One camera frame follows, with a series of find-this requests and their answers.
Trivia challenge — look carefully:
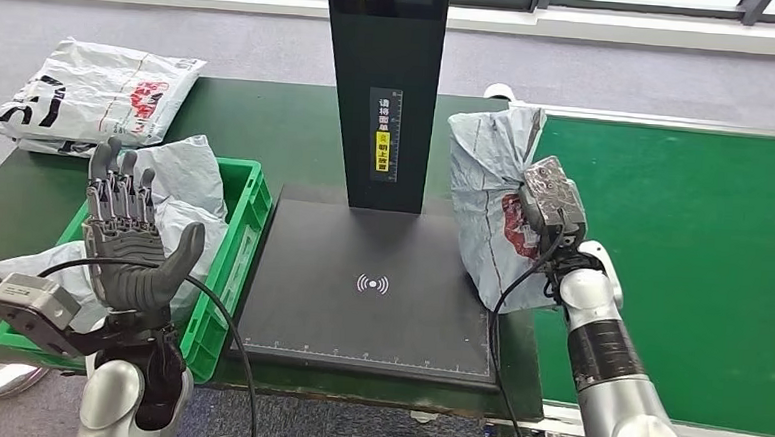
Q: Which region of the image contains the green conveyor belt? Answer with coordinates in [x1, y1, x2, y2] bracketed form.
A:
[519, 115, 775, 437]

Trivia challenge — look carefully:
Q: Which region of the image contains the green plastic crate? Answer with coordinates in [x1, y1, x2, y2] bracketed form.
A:
[0, 146, 275, 387]

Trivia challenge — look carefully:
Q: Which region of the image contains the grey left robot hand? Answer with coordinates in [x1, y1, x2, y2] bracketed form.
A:
[77, 136, 211, 318]

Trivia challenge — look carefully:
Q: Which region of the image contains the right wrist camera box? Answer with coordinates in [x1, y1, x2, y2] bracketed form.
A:
[517, 154, 592, 252]

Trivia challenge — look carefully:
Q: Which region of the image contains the white window sill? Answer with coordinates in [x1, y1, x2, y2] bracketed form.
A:
[0, 0, 775, 59]

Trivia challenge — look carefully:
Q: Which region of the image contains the black inbound scanner machine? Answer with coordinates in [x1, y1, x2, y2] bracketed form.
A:
[229, 0, 521, 392]

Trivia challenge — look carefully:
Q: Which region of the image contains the dark green table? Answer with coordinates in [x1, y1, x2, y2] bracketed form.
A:
[0, 65, 561, 426]

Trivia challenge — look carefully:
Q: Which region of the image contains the black yellow scanner label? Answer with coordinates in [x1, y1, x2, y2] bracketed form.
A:
[364, 86, 404, 184]

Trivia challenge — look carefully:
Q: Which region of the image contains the white printed parcel bag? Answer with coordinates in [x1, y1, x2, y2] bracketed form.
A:
[0, 34, 208, 152]
[15, 136, 117, 161]

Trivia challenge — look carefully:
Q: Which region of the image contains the grey parcel bag red print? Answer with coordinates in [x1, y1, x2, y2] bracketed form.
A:
[128, 130, 234, 222]

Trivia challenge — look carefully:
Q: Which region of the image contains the white conveyor end roller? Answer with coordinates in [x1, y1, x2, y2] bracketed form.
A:
[484, 82, 520, 104]

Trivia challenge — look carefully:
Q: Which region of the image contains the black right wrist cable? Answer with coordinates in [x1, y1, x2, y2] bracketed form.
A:
[481, 215, 569, 437]

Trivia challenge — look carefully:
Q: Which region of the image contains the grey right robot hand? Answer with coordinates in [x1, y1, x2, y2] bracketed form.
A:
[516, 183, 544, 235]

